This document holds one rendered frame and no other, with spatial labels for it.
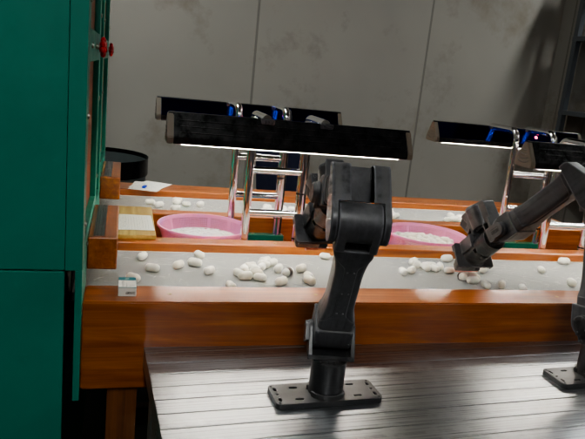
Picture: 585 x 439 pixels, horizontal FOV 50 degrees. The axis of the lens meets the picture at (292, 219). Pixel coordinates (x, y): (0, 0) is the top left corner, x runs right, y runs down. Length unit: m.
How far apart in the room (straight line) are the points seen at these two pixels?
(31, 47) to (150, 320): 0.54
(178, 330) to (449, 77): 3.62
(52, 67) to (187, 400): 0.60
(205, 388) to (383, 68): 3.48
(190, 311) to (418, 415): 0.48
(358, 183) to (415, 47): 3.55
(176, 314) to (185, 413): 0.26
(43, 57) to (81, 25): 0.08
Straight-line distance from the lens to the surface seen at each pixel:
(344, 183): 0.95
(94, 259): 1.37
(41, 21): 1.16
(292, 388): 1.17
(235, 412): 1.11
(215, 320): 1.31
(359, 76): 4.34
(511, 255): 2.04
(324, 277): 1.59
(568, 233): 2.56
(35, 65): 1.16
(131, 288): 1.30
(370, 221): 0.93
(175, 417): 1.09
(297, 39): 4.18
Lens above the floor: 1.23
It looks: 13 degrees down
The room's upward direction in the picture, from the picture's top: 6 degrees clockwise
